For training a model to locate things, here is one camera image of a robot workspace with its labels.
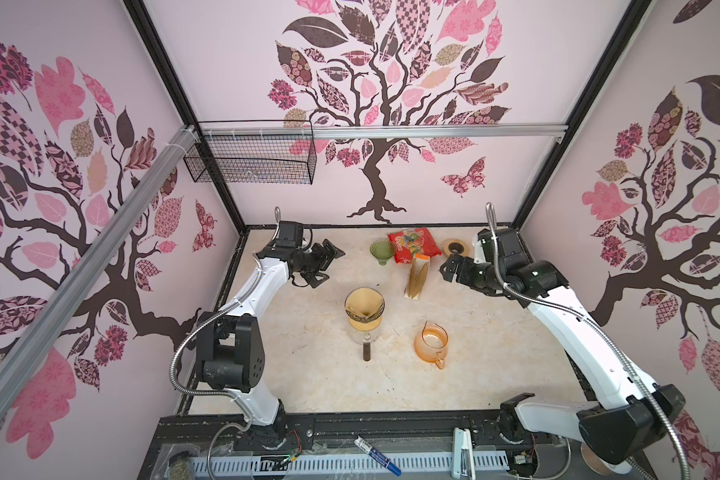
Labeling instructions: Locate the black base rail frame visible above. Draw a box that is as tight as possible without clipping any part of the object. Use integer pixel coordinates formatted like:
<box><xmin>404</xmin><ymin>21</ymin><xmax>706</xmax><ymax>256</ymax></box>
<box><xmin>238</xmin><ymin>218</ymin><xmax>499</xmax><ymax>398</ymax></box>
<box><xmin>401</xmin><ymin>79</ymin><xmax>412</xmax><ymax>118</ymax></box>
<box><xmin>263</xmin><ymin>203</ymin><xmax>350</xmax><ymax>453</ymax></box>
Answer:
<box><xmin>137</xmin><ymin>407</ymin><xmax>658</xmax><ymax>480</ymax></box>

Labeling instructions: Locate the aluminium rail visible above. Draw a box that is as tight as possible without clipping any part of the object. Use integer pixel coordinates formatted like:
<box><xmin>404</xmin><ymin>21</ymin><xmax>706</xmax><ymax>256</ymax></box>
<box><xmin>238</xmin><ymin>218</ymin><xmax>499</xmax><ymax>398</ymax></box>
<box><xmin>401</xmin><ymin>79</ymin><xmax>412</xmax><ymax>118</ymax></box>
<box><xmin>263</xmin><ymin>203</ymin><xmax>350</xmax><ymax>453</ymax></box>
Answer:
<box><xmin>201</xmin><ymin>123</ymin><xmax>568</xmax><ymax>140</ymax></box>
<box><xmin>0</xmin><ymin>125</ymin><xmax>199</xmax><ymax>420</ymax></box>

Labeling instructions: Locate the right metal conduit cable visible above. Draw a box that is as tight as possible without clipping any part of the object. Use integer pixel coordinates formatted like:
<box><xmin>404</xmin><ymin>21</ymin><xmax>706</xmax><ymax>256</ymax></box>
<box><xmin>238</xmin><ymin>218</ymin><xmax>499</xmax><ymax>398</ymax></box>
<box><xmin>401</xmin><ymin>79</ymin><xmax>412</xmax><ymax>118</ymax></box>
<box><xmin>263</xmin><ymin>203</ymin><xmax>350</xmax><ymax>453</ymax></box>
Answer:
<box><xmin>484</xmin><ymin>202</ymin><xmax>692</xmax><ymax>480</ymax></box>

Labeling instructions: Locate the back aluminium rail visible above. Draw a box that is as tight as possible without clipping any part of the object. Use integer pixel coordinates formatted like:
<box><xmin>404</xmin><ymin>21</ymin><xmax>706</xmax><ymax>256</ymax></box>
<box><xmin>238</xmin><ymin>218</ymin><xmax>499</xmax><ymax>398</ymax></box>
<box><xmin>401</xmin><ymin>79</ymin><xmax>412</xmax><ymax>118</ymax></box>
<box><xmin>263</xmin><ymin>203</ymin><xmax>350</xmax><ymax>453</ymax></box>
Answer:
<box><xmin>201</xmin><ymin>123</ymin><xmax>568</xmax><ymax>140</ymax></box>

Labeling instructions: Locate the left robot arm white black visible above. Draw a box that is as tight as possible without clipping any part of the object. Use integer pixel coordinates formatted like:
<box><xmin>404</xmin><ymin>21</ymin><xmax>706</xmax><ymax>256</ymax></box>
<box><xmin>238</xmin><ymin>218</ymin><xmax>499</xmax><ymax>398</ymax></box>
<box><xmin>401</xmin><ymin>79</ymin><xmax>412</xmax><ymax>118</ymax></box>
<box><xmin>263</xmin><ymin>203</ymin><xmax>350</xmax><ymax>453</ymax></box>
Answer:
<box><xmin>196</xmin><ymin>221</ymin><xmax>345</xmax><ymax>427</ymax></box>

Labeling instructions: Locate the white slotted cable duct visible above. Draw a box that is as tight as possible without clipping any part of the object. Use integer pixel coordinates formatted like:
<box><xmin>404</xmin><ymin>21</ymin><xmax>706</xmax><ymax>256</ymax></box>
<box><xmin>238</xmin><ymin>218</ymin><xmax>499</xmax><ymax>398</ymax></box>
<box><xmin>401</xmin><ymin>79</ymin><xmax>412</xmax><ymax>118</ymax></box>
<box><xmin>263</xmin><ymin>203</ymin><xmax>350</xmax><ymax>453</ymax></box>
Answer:
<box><xmin>190</xmin><ymin>451</ymin><xmax>510</xmax><ymax>479</ymax></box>

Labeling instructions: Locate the blue white marker pen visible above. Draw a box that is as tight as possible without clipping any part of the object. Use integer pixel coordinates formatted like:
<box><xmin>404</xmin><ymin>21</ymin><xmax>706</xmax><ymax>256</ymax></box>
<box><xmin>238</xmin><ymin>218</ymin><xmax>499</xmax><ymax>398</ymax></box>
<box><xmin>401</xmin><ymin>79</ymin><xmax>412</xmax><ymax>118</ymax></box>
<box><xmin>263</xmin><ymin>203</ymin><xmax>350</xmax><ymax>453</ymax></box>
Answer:
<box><xmin>354</xmin><ymin>436</ymin><xmax>402</xmax><ymax>477</ymax></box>

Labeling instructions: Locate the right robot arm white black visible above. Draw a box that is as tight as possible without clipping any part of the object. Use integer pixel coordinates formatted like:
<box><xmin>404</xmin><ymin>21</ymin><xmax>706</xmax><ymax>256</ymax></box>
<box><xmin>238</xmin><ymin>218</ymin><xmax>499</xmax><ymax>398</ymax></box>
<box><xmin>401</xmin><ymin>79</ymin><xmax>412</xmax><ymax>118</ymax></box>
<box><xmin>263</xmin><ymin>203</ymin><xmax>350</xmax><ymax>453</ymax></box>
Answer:
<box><xmin>440</xmin><ymin>229</ymin><xmax>686</xmax><ymax>469</ymax></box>

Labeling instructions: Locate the orange coffee filter pack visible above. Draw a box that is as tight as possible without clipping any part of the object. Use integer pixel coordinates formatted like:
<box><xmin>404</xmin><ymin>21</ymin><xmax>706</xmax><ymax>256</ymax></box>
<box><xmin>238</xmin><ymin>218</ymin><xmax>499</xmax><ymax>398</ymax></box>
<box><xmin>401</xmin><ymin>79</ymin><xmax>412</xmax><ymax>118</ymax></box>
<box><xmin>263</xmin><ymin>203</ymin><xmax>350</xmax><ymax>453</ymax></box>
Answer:
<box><xmin>405</xmin><ymin>254</ymin><xmax>431</xmax><ymax>300</ymax></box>

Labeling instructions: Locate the green glass dripper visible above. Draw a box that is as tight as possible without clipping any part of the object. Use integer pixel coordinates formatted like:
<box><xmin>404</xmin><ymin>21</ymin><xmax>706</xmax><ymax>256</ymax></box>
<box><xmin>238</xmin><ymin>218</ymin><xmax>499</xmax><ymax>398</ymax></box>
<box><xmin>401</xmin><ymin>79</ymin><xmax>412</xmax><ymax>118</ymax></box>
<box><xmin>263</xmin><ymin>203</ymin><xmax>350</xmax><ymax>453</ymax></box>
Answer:
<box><xmin>369</xmin><ymin>239</ymin><xmax>396</xmax><ymax>266</ymax></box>

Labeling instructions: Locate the clear glass carafe brown handle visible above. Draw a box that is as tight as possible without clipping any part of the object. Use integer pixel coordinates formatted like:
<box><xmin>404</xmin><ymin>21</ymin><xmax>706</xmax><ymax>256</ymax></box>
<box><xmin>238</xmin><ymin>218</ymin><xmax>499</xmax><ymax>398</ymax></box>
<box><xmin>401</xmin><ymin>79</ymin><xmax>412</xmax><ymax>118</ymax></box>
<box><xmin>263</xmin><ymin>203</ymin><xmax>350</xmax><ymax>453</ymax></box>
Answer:
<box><xmin>349</xmin><ymin>328</ymin><xmax>380</xmax><ymax>362</ymax></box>

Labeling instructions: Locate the brown tape roll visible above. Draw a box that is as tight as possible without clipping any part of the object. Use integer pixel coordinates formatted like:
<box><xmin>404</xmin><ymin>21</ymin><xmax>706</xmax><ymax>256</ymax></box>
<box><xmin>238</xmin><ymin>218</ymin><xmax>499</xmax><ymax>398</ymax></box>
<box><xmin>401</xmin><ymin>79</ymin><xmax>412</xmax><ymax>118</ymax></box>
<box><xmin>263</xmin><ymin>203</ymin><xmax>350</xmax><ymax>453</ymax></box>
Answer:
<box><xmin>580</xmin><ymin>444</ymin><xmax>612</xmax><ymax>476</ymax></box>

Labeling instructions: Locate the left aluminium rail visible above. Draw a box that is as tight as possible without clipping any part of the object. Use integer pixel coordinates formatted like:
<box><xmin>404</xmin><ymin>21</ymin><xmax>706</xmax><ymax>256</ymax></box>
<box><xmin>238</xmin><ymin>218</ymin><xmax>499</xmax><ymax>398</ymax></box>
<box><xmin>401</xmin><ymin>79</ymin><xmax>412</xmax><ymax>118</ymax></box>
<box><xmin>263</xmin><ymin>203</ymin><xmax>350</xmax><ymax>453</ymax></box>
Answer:
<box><xmin>0</xmin><ymin>125</ymin><xmax>199</xmax><ymax>420</ymax></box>

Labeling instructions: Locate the clear ribbed glass dripper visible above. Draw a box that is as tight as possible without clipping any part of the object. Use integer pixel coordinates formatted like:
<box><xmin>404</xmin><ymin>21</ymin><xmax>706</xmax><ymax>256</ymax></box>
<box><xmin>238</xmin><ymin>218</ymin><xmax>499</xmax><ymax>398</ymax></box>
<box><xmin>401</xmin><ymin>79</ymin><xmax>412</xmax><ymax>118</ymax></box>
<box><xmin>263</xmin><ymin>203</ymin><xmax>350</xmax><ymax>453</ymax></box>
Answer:
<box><xmin>344</xmin><ymin>287</ymin><xmax>386</xmax><ymax>326</ymax></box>

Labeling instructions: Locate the red snack bag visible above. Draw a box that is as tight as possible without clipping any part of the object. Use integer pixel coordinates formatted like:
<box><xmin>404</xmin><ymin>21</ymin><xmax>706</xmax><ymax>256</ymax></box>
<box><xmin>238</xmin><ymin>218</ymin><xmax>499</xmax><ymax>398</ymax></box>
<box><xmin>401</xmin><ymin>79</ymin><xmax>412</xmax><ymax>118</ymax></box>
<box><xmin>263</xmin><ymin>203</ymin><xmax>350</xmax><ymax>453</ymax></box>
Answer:
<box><xmin>387</xmin><ymin>227</ymin><xmax>442</xmax><ymax>264</ymax></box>

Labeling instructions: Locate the black wire basket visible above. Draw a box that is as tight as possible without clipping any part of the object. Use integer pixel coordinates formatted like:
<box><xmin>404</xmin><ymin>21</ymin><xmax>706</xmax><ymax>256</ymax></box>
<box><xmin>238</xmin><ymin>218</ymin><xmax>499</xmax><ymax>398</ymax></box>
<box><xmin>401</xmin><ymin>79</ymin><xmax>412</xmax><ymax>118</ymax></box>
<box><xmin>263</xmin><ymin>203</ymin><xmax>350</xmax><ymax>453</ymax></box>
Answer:
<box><xmin>184</xmin><ymin>120</ymin><xmax>317</xmax><ymax>185</ymax></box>

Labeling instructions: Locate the orange glass pitcher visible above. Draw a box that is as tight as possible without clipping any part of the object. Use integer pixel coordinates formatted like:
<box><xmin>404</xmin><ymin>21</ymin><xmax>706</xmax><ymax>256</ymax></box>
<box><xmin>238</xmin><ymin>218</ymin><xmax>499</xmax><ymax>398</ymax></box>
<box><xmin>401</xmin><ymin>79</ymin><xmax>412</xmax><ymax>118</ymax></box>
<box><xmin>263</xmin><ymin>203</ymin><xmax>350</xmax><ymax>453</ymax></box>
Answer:
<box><xmin>414</xmin><ymin>321</ymin><xmax>449</xmax><ymax>370</ymax></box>

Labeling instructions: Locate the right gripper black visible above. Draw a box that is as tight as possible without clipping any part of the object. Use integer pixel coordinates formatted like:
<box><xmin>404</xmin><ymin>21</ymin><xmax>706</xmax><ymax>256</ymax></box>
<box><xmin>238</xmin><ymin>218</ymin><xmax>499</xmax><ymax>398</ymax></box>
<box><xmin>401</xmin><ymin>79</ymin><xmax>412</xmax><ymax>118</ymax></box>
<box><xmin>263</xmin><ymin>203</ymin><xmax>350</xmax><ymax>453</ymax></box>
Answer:
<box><xmin>437</xmin><ymin>253</ymin><xmax>500</xmax><ymax>291</ymax></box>

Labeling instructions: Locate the brown paper coffee filter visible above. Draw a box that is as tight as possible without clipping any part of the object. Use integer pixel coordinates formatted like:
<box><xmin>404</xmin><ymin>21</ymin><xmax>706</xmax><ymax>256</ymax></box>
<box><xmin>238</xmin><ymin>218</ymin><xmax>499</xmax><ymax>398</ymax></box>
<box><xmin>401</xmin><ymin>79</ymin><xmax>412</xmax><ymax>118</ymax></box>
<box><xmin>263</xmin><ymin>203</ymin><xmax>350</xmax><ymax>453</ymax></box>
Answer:
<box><xmin>345</xmin><ymin>287</ymin><xmax>386</xmax><ymax>322</ymax></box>

